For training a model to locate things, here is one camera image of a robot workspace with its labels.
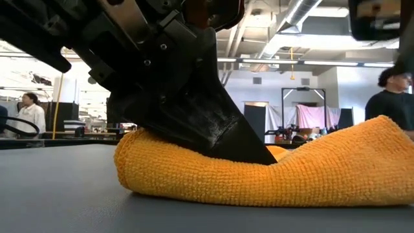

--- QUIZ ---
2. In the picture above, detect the yellow cable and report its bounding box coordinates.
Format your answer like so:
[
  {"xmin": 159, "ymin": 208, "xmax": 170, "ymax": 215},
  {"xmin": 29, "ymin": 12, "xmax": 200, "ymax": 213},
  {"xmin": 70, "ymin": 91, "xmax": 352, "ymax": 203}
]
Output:
[{"xmin": 51, "ymin": 47, "xmax": 69, "ymax": 140}]

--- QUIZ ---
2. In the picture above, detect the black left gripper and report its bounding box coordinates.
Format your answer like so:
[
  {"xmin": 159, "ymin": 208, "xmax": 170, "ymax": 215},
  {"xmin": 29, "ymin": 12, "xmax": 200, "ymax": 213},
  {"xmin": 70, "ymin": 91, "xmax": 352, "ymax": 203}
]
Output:
[{"xmin": 0, "ymin": 0, "xmax": 195, "ymax": 74}]

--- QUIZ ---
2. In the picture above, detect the black table frame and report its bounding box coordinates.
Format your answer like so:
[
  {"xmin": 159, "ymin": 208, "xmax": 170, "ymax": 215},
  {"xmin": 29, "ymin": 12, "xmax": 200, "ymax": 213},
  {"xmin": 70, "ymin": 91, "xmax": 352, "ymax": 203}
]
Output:
[{"xmin": 0, "ymin": 138, "xmax": 324, "ymax": 150}]

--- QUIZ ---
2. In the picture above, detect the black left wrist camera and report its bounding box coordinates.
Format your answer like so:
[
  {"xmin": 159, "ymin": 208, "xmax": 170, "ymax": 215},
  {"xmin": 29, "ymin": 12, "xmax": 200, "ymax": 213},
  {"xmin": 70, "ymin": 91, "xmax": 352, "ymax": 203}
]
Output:
[{"xmin": 182, "ymin": 0, "xmax": 246, "ymax": 32}]

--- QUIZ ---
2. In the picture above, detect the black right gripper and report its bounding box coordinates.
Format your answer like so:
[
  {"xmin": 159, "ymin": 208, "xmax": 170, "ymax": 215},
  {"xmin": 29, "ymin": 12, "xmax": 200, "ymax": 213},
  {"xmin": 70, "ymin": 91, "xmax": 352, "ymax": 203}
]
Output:
[{"xmin": 348, "ymin": 0, "xmax": 414, "ymax": 76}]

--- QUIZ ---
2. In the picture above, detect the smooth silver ceiling duct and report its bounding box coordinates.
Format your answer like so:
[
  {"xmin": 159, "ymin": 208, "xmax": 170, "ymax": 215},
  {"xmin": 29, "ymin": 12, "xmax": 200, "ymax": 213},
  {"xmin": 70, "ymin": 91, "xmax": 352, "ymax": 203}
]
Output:
[{"xmin": 258, "ymin": 0, "xmax": 324, "ymax": 59}]

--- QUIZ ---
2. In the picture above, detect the black metal rig frame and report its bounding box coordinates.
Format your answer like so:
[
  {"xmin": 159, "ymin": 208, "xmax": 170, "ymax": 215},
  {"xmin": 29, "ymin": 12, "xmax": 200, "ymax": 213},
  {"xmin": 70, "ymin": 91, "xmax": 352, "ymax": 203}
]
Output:
[{"xmin": 280, "ymin": 86, "xmax": 327, "ymax": 135}]

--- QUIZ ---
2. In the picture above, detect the orange microfibre towel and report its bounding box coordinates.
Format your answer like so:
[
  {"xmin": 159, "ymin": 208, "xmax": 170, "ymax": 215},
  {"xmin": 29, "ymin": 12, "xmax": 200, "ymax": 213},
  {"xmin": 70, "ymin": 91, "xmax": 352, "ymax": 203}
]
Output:
[{"xmin": 113, "ymin": 115, "xmax": 414, "ymax": 208}]

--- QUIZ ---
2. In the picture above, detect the pink cloth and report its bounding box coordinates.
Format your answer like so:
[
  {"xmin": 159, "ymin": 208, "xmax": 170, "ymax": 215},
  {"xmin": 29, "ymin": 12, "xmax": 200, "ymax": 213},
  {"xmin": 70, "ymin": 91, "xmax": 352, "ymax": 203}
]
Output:
[{"xmin": 296, "ymin": 104, "xmax": 342, "ymax": 129}]

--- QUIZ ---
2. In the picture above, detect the black cabinet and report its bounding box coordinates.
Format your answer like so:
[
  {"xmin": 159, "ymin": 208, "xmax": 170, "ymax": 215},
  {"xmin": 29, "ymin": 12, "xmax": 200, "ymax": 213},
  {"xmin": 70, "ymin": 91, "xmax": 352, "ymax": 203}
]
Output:
[{"xmin": 48, "ymin": 102, "xmax": 80, "ymax": 130}]

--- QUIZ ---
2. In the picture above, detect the black curved hose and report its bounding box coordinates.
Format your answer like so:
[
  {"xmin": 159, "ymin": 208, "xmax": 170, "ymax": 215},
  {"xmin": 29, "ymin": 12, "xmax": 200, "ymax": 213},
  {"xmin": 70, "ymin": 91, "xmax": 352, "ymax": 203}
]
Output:
[{"xmin": 0, "ymin": 115, "xmax": 41, "ymax": 139}]

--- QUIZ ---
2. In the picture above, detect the black panel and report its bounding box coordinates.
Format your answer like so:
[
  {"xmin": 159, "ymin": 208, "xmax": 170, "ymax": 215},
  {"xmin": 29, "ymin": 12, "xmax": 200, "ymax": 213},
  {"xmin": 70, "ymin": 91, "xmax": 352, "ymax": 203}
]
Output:
[
  {"xmin": 338, "ymin": 108, "xmax": 354, "ymax": 130},
  {"xmin": 243, "ymin": 104, "xmax": 267, "ymax": 143}
]

